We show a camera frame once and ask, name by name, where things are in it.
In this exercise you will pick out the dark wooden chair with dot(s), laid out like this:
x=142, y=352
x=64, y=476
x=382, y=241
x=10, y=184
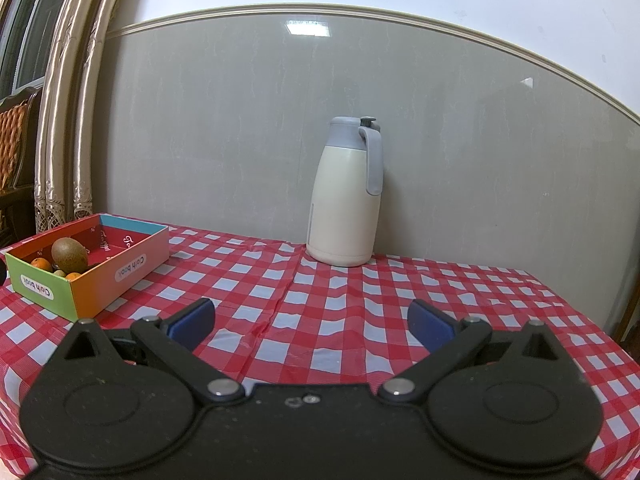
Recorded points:
x=15, y=130

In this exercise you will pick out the brown kiwi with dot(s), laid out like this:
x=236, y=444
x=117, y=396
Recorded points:
x=70, y=254

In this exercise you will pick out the large orange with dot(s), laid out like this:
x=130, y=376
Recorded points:
x=41, y=264

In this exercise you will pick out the red checkered tablecloth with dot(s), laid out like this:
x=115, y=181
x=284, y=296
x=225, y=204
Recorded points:
x=325, y=310

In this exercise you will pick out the cream and grey thermos jug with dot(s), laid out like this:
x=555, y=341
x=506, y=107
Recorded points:
x=340, y=200

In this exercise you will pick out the beige striped curtain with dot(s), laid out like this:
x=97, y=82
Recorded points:
x=60, y=135

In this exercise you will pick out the window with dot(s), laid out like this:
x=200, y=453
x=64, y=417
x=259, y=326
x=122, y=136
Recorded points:
x=30, y=35

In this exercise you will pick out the colourful cardboard box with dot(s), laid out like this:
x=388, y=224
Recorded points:
x=115, y=280

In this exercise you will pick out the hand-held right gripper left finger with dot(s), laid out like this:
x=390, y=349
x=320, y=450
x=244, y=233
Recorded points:
x=192, y=322

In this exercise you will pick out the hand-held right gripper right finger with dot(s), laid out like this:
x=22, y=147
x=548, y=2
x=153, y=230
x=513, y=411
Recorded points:
x=430, y=325

